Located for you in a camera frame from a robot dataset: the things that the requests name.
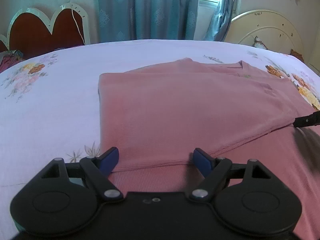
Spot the floral white bed sheet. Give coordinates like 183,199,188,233
1,40,319,239

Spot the white hanging cable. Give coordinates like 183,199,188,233
70,4,86,46

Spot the blue curtain centre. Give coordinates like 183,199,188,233
98,0,199,42

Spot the pile of clothes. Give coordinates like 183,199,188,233
0,50,23,73

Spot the orange cushion by headboard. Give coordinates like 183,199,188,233
290,49,304,63

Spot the red heart-shaped headboard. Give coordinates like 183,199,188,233
1,3,91,59

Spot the blue curtain tied right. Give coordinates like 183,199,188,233
204,0,234,42

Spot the patterned cushion by headboard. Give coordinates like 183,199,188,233
253,36,268,50

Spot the pink knit garment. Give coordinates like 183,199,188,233
98,59,319,239

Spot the cream round headboard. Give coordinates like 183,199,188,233
225,9,304,54

